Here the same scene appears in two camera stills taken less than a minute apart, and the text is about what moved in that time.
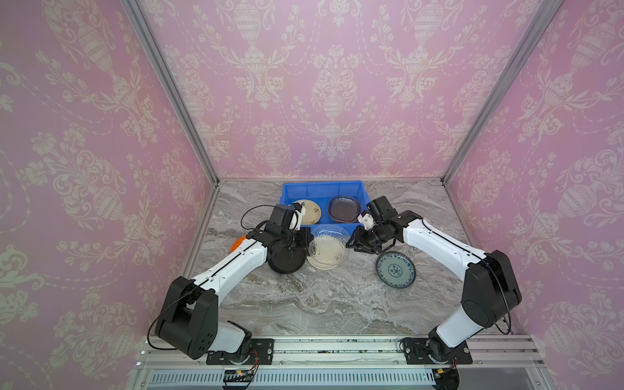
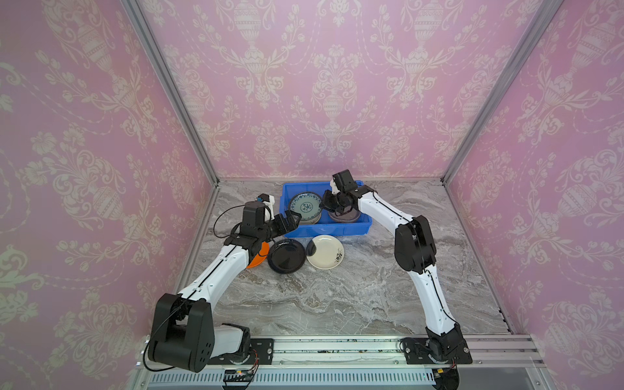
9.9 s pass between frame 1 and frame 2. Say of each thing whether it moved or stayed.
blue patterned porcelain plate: moved
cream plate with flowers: stayed
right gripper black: moved
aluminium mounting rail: stayed
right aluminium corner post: stayed
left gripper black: moved
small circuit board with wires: stayed
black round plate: stayed
